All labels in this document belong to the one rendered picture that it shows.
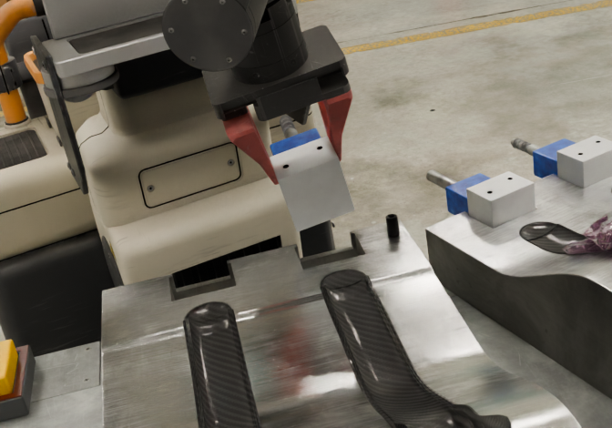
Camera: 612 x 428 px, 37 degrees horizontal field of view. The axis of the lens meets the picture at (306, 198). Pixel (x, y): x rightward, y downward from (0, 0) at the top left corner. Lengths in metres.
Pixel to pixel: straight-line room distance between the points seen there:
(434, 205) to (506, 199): 1.91
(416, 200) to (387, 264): 2.06
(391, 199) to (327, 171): 2.10
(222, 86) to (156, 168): 0.40
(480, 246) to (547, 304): 0.10
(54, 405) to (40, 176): 0.55
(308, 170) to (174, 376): 0.18
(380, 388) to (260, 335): 0.11
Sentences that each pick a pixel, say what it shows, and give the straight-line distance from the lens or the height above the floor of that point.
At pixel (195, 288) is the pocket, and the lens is 0.78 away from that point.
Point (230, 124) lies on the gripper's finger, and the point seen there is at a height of 1.03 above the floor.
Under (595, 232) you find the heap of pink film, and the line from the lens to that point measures 0.74.
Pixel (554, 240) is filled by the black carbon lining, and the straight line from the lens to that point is 0.82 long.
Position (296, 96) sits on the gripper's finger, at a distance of 0.66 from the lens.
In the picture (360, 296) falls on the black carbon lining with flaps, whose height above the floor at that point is 0.88.
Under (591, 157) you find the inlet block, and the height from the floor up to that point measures 0.88.
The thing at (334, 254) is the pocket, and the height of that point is 0.87.
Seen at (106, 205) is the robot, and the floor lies 0.84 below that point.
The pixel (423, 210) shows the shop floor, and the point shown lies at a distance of 2.72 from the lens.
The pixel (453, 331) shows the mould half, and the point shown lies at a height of 0.88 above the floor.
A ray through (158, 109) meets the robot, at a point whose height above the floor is 0.92.
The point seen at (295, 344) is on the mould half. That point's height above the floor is 0.89.
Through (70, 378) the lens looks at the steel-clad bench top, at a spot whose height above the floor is 0.80.
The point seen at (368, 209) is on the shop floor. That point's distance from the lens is 2.76.
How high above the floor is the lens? 1.26
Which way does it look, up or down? 26 degrees down
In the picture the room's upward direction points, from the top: 10 degrees counter-clockwise
